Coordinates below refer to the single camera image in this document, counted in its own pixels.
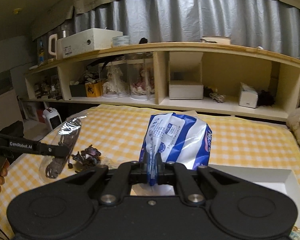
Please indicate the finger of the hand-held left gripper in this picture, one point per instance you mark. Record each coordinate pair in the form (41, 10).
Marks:
(56, 150)

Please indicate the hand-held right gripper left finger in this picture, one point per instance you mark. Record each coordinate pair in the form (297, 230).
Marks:
(140, 172)

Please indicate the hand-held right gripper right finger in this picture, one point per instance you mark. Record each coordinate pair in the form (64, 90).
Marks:
(165, 173)

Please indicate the blue white plastic package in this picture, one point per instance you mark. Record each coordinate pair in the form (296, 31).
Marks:
(175, 137)

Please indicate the white cardboard box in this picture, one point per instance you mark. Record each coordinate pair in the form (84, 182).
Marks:
(265, 180)

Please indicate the white space heater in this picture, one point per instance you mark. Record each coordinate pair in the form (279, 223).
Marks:
(52, 118)

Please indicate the yellow checked bed sheet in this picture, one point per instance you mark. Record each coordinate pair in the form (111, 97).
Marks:
(115, 122)

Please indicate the black storage box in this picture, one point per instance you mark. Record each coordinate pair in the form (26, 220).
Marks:
(77, 91)

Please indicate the yellow cartoon box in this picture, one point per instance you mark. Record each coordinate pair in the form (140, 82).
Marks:
(93, 89)

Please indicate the white rectangular box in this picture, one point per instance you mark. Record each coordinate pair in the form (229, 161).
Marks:
(186, 90)

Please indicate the doll in clear case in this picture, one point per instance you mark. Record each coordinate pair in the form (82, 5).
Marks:
(115, 82)
(141, 82)

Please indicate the small braided figurine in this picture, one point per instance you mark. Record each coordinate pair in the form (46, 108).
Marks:
(218, 97)

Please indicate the clear drink bottle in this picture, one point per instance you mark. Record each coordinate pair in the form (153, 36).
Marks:
(41, 52)

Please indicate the cream electric kettle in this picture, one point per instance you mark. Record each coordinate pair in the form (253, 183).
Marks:
(53, 45)

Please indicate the white shoe box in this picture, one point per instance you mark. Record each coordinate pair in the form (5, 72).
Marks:
(90, 42)

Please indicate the white tissue box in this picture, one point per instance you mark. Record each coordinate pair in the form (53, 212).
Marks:
(247, 96)

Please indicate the dark fluffy object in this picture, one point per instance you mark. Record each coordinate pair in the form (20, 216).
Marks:
(266, 98)

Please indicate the round white tin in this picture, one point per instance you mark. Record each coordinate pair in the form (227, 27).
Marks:
(120, 41)

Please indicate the wooden shelf unit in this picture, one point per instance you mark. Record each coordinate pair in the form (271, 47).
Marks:
(190, 48)

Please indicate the small dark ornament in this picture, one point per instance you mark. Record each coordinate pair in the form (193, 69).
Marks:
(143, 40)

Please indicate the flat round box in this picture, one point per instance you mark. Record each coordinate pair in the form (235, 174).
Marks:
(215, 40)

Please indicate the grey curtain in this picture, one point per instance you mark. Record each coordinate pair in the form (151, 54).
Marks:
(190, 17)

